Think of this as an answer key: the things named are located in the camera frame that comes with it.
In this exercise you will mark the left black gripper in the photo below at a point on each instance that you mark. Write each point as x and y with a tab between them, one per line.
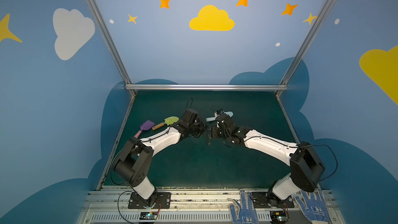
197	125

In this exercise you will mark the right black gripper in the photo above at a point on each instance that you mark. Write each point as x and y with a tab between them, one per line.
217	127

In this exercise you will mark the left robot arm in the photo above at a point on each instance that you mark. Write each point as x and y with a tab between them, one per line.
133	161

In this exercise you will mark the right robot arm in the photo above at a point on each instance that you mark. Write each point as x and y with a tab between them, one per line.
306	167

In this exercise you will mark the light blue toy shovel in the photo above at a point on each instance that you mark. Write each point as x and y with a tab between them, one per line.
210	119

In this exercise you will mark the blue dotted glove left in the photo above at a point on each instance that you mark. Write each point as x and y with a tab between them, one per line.
243	212

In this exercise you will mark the blue dotted glove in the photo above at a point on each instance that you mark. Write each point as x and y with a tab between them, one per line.
243	212
313	207

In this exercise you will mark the right circuit board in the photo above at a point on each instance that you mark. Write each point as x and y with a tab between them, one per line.
278	217

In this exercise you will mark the circuit board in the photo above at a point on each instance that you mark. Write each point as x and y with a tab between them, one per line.
150	216
278	217

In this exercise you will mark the left circuit board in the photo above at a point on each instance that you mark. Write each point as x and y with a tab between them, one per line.
150	216

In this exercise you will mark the blue dotted glove right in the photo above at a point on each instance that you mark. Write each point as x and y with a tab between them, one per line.
313	207

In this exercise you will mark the green toy shovel orange handle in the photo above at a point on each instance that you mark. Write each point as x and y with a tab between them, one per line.
167	121

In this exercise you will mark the aluminium frame rear bar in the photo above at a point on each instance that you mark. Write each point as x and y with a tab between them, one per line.
207	87

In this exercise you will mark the purple toy shovel pink handle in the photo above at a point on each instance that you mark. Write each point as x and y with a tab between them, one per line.
147	125

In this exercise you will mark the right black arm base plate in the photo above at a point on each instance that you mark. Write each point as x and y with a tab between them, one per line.
261	199

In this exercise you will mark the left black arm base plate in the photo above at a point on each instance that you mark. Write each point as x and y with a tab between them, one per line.
156	200

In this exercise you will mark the aluminium frame right post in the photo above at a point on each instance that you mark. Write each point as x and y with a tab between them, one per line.
310	36

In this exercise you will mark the aluminium frame post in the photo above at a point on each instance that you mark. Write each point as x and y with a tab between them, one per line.
310	36
99	20

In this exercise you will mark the aluminium frame left post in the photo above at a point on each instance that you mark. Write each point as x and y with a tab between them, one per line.
99	20

